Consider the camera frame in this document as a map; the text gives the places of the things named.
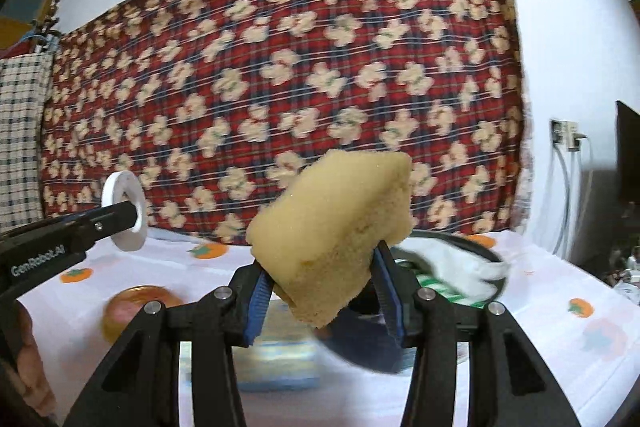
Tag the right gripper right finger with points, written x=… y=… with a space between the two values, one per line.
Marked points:
x=510 y=384

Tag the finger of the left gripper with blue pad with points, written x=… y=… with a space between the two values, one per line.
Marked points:
x=88 y=227

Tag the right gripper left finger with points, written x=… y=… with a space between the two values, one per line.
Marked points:
x=137 y=382

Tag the white tape roll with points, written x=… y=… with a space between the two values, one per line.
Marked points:
x=124 y=186

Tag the white glove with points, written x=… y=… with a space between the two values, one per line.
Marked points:
x=469 y=267

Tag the green striped sock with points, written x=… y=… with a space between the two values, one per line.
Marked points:
x=427 y=280

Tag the yellow sponge block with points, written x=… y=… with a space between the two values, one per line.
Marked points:
x=317 y=238

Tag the person left hand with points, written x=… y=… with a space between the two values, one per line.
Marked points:
x=29 y=378

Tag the yellow round lid container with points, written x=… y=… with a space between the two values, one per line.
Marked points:
x=123 y=307

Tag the white fruit print tablecloth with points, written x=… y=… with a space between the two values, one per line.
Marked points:
x=586 y=332

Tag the round metal tin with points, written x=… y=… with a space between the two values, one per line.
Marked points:
x=374 y=330

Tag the yellow tissue pack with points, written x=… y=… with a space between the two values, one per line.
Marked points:
x=284 y=357

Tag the checkered hanging cloth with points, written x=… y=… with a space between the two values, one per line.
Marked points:
x=25 y=85

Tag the dark television screen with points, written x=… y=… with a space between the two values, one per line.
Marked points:
x=607 y=226

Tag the red plaid bear blanket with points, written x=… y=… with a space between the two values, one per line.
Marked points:
x=217 y=105

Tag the wall power socket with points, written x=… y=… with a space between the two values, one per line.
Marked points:
x=564 y=132

